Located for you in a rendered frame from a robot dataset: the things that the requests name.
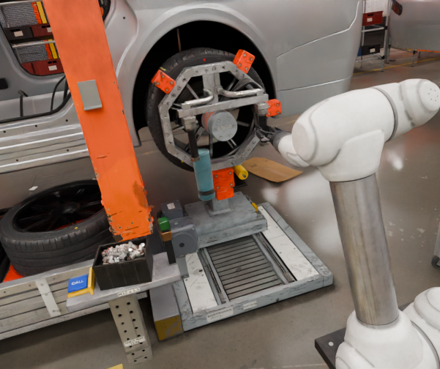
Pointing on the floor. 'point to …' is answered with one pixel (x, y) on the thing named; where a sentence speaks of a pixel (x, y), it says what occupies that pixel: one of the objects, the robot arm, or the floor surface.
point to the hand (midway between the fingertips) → (263, 128)
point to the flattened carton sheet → (269, 169)
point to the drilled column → (132, 329)
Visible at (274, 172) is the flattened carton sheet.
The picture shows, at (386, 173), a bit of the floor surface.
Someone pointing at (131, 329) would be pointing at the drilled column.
